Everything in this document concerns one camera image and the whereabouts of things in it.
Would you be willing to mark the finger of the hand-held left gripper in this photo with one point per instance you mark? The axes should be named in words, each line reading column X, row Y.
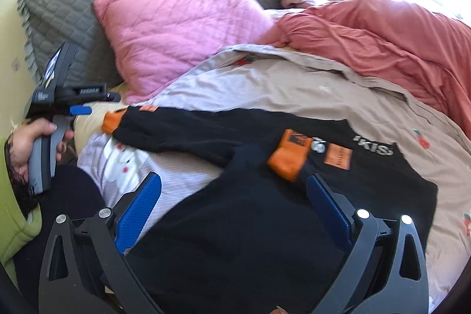
column 80, row 110
column 94, row 92

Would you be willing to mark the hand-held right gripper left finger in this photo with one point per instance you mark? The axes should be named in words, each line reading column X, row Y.
column 141, row 211

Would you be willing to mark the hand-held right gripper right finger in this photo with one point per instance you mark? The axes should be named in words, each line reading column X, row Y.
column 327, row 211

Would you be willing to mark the black sweater with orange cuffs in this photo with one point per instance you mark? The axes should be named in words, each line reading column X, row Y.
column 239, row 225

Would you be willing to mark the person's left forearm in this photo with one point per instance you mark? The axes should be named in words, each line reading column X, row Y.
column 14, row 222

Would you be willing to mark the person's left hand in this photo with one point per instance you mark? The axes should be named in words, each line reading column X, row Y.
column 22, row 148

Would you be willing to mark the pale yellow bed sheet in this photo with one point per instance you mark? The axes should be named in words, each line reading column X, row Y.
column 92, row 122

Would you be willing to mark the pink quilted pillow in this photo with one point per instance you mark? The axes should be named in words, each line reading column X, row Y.
column 173, row 38

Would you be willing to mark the beige strawberry print duvet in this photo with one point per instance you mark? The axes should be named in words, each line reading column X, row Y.
column 294, row 93

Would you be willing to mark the salmon pink blanket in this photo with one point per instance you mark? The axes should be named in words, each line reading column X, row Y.
column 386, row 38

